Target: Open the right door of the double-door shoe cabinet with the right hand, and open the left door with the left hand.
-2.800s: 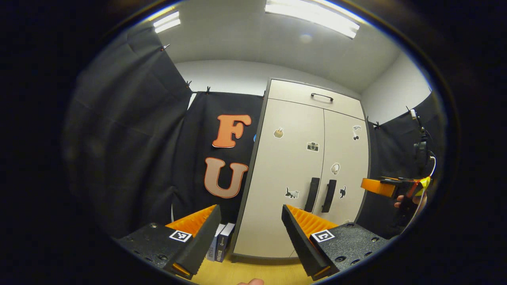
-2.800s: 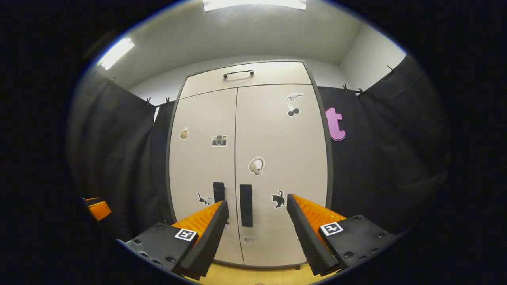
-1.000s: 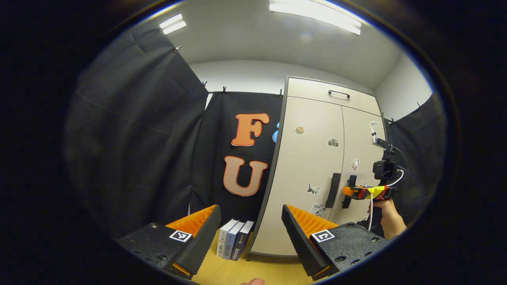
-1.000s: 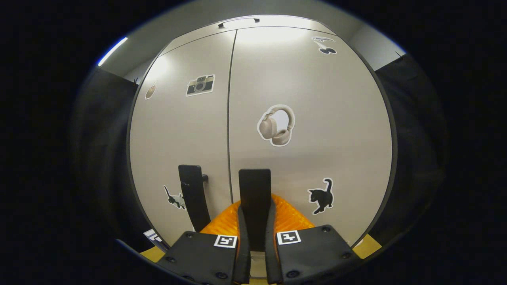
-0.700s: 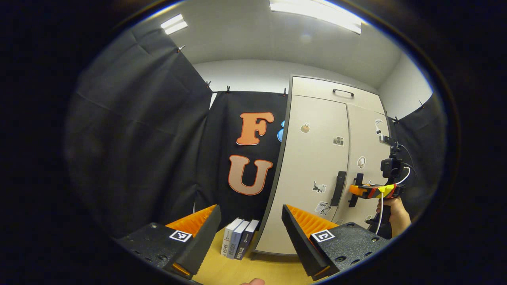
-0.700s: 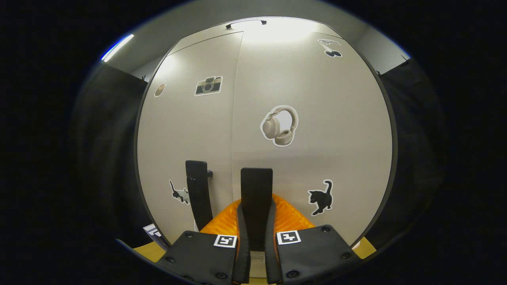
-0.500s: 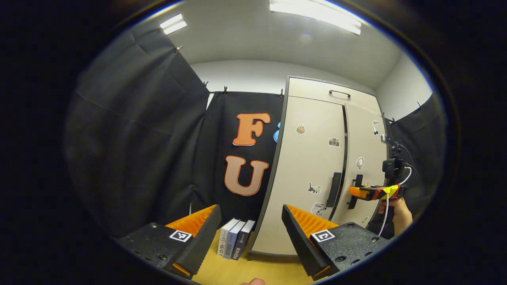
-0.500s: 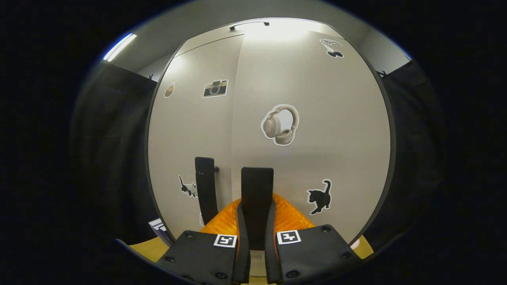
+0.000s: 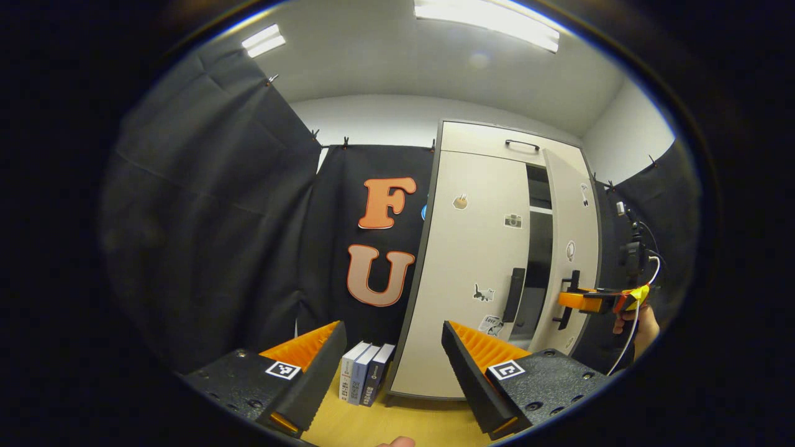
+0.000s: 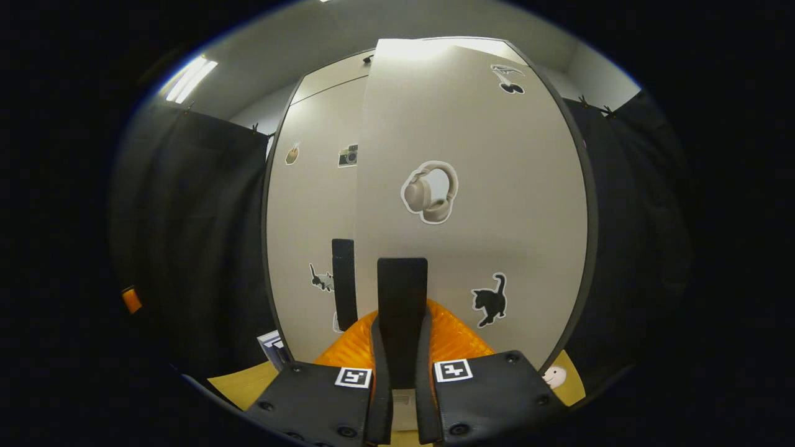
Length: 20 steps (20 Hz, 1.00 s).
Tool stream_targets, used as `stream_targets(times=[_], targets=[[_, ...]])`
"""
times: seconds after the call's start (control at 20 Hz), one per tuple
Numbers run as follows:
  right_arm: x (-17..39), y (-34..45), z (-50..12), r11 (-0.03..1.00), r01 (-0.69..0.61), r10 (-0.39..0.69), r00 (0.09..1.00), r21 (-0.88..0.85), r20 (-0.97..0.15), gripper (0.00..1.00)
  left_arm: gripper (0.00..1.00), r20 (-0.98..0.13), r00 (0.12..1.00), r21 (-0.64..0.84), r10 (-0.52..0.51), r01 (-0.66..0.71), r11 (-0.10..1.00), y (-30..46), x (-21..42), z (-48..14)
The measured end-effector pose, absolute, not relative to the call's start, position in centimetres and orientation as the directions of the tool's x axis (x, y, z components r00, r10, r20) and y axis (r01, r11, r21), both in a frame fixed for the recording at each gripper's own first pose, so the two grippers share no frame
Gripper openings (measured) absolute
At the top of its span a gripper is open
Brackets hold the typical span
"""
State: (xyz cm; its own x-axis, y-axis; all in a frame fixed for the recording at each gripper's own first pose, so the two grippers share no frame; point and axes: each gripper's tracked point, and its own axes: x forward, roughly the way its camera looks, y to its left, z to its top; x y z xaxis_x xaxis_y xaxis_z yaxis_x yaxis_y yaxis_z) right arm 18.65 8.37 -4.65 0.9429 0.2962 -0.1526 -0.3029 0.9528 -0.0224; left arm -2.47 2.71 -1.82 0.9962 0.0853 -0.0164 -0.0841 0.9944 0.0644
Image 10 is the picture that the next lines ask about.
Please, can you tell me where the beige headphone-sticker cabinet door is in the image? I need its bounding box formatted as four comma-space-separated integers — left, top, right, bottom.
354, 38, 591, 373

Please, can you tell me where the beige camera-sticker cabinet door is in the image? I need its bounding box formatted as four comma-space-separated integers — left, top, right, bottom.
266, 78, 370, 364

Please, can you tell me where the black backdrop cloth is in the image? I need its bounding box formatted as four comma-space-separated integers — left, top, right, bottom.
112, 92, 691, 381

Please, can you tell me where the white and blue box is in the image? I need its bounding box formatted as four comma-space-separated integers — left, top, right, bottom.
257, 330, 290, 372

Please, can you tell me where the black door handle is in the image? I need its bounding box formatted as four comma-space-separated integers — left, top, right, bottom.
377, 258, 429, 389
331, 238, 359, 332

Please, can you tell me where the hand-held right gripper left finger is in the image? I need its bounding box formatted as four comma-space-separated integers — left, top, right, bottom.
245, 310, 393, 447

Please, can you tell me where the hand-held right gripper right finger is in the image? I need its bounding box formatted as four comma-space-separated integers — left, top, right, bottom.
415, 298, 569, 446

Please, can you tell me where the grey-framed double-door shoe cabinet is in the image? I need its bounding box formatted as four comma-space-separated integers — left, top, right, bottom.
261, 36, 598, 374

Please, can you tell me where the narrow ceiling light strip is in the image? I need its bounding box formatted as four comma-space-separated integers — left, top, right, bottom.
163, 55, 219, 104

